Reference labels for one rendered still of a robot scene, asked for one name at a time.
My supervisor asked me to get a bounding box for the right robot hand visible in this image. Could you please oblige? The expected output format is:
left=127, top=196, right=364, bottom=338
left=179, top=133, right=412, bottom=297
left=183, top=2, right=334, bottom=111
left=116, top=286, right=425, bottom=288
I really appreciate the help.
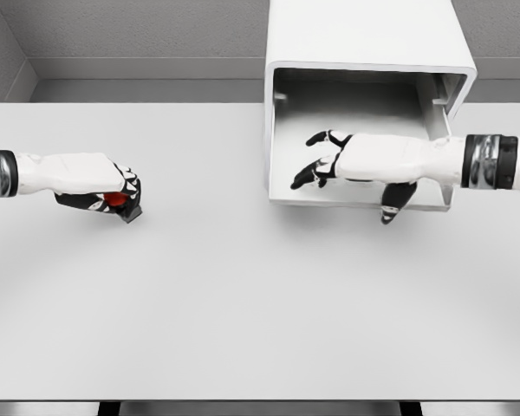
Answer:
left=289, top=128, right=422, bottom=225

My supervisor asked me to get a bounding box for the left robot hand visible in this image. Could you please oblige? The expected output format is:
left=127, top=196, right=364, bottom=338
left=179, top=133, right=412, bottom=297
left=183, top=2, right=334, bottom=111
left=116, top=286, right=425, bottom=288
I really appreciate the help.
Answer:
left=39, top=152, right=142, bottom=217

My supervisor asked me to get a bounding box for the white cabinet drawer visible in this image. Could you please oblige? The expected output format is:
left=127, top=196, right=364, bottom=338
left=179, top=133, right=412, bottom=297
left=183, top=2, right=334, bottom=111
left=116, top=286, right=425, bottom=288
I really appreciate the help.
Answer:
left=266, top=79, right=456, bottom=213

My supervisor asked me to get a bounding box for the red and black load switch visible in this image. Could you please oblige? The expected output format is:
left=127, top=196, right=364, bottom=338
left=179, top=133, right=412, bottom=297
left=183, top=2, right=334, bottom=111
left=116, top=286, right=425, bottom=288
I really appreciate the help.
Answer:
left=101, top=191, right=144, bottom=225

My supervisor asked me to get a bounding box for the white tabletop storage cabinet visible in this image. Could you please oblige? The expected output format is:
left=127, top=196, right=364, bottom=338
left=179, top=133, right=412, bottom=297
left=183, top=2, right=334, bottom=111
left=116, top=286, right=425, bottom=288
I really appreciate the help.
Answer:
left=263, top=0, right=478, bottom=205

